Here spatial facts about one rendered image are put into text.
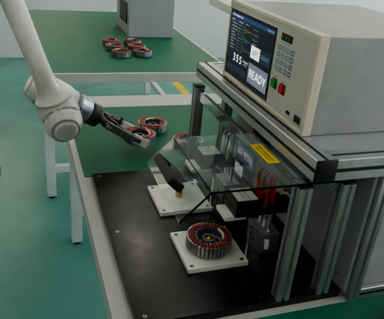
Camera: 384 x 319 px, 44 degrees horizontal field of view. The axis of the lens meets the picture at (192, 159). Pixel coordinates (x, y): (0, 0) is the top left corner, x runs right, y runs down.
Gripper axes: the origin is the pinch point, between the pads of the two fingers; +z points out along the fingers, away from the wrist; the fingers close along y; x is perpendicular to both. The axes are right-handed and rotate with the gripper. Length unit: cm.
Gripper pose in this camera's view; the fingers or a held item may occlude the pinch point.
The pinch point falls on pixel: (138, 136)
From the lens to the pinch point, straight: 169.3
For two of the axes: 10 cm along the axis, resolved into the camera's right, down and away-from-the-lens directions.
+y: -4.1, -4.3, 8.0
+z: 7.4, 3.6, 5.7
